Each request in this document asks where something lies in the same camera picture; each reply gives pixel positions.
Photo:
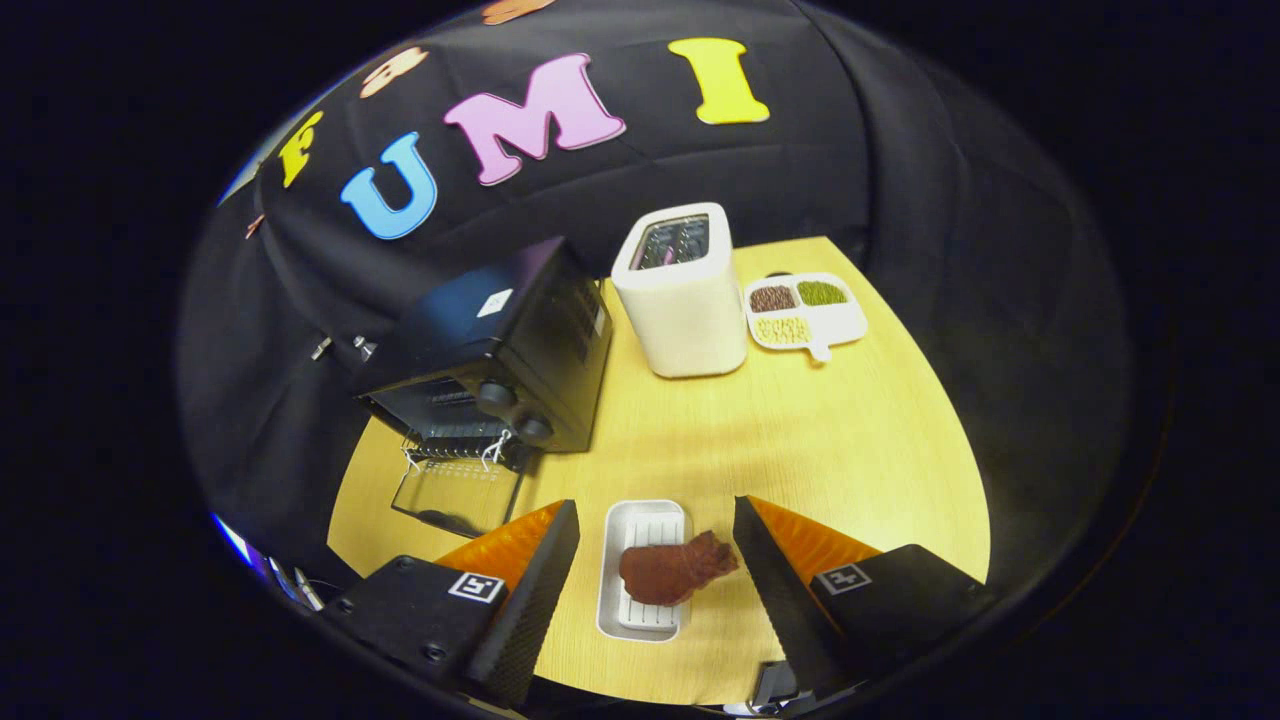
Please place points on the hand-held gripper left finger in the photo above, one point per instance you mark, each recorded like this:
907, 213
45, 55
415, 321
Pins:
530, 600

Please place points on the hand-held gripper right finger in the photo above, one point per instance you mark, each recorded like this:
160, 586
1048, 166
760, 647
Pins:
785, 600

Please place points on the brown steak food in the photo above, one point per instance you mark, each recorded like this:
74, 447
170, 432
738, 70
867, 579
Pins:
665, 570

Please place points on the black toaster oven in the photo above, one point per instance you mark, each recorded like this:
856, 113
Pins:
540, 330

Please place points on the white pop-up toaster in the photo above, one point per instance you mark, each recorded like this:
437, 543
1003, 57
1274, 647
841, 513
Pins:
685, 320

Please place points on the small white ribbed tray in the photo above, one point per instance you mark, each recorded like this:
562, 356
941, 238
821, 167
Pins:
640, 520

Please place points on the white divided bean dish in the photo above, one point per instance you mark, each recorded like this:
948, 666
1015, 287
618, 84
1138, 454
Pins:
845, 318

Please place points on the metal clip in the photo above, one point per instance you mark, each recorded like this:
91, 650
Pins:
321, 348

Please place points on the pink clip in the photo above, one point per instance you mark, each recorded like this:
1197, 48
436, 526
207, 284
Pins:
255, 226

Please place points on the black backdrop cloth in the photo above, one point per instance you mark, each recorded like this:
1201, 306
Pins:
900, 150

